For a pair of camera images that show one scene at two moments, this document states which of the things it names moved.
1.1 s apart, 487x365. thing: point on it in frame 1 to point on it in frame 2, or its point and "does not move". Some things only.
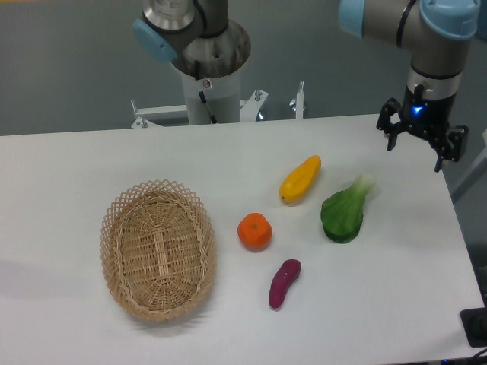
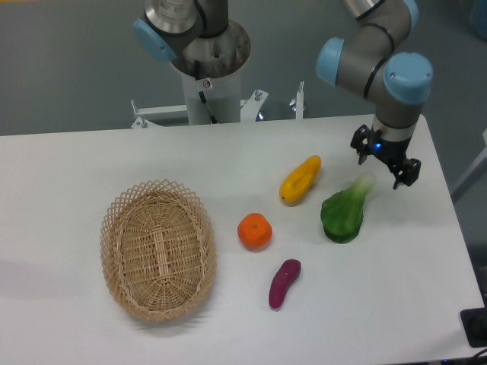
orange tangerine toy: [255, 232] does not move
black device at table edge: [475, 324] does not move
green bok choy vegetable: [342, 211] does not move
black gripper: [429, 118] to [393, 152]
